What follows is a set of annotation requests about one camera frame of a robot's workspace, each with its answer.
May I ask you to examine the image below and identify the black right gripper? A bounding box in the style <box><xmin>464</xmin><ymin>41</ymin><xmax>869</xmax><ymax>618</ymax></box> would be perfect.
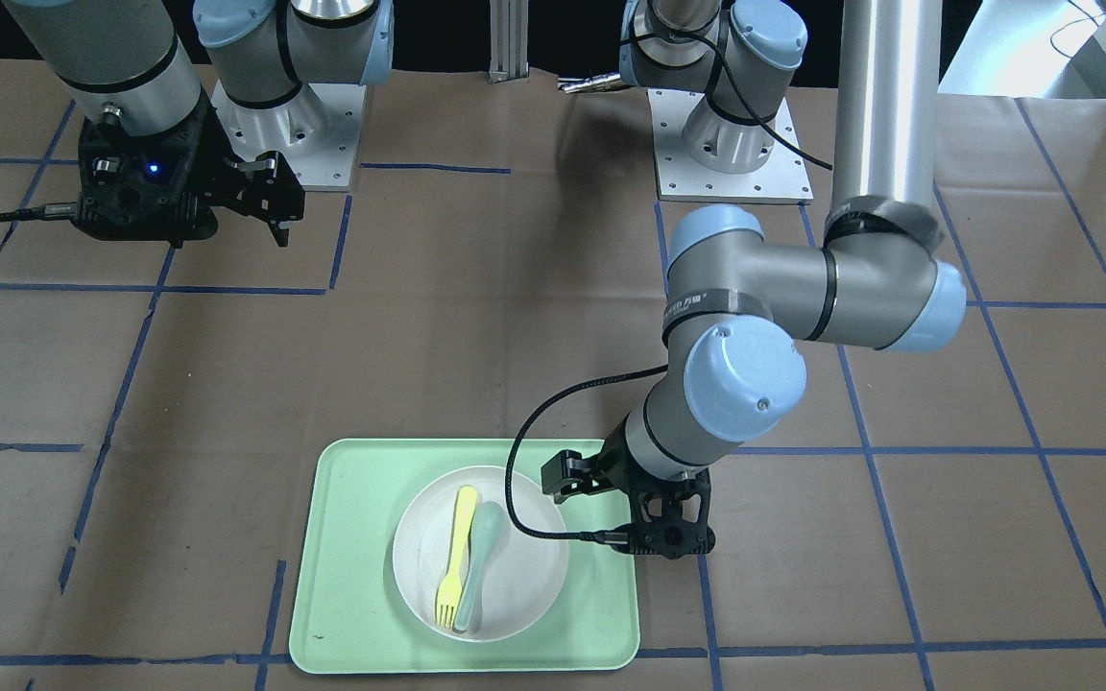
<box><xmin>73</xmin><ymin>96</ymin><xmax>304</xmax><ymax>248</ymax></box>

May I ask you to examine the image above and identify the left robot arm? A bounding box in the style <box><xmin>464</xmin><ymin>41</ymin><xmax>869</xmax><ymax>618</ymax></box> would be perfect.
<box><xmin>541</xmin><ymin>1</ymin><xmax>966</xmax><ymax>559</ymax></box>

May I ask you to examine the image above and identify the aluminium frame post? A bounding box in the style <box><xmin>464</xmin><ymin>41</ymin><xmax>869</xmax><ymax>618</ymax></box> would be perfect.
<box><xmin>488</xmin><ymin>0</ymin><xmax>531</xmax><ymax>83</ymax></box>

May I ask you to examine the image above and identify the light green plastic spoon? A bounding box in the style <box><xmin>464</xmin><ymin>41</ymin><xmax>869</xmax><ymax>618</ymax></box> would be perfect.
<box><xmin>451</xmin><ymin>500</ymin><xmax>509</xmax><ymax>634</ymax></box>

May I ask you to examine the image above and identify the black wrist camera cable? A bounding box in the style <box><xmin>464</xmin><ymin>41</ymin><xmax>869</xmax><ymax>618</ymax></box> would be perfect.
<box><xmin>504</xmin><ymin>363</ymin><xmax>669</xmax><ymax>543</ymax></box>

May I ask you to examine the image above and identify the white round plate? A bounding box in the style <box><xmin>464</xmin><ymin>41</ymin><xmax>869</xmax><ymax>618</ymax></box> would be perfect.
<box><xmin>392</xmin><ymin>465</ymin><xmax>568</xmax><ymax>643</ymax></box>

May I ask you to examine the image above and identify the brown paper table cover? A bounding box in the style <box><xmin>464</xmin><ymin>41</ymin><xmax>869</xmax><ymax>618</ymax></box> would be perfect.
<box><xmin>0</xmin><ymin>73</ymin><xmax>1106</xmax><ymax>690</ymax></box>

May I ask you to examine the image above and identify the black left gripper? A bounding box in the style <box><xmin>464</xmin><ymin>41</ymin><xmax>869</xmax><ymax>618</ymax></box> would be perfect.
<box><xmin>601</xmin><ymin>468</ymin><xmax>714</xmax><ymax>561</ymax></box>

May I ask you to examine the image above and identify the yellow plastic fork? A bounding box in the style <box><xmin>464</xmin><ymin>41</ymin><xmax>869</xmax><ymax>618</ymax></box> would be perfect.
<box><xmin>434</xmin><ymin>485</ymin><xmax>479</xmax><ymax>631</ymax></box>

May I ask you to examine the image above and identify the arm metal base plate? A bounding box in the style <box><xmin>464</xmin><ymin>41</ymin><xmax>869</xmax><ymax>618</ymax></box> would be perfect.
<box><xmin>211</xmin><ymin>82</ymin><xmax>369</xmax><ymax>193</ymax></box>
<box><xmin>648</xmin><ymin>90</ymin><xmax>815</xmax><ymax>205</ymax></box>

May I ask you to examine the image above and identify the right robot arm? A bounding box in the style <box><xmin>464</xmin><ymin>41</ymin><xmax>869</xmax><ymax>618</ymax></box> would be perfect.
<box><xmin>6</xmin><ymin>1</ymin><xmax>395</xmax><ymax>249</ymax></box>

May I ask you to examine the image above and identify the green plastic tray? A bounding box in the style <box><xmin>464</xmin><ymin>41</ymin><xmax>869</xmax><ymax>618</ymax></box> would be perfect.
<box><xmin>289</xmin><ymin>439</ymin><xmax>640</xmax><ymax>674</ymax></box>

